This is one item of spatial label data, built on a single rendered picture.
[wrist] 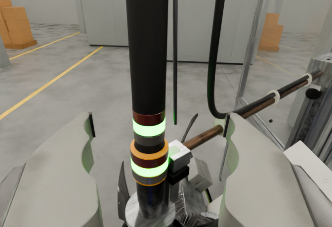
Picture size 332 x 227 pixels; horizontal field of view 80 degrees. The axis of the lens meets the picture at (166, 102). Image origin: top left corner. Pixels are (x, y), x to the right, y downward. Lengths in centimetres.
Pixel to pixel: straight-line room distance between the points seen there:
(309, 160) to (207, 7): 522
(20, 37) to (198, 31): 578
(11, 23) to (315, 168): 834
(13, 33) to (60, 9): 595
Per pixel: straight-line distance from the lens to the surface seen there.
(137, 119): 20
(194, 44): 577
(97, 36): 781
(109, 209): 211
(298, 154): 70
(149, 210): 29
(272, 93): 45
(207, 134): 30
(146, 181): 24
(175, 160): 25
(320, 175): 65
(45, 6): 1440
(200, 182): 80
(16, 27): 837
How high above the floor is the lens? 173
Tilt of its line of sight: 28 degrees down
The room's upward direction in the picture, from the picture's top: 2 degrees clockwise
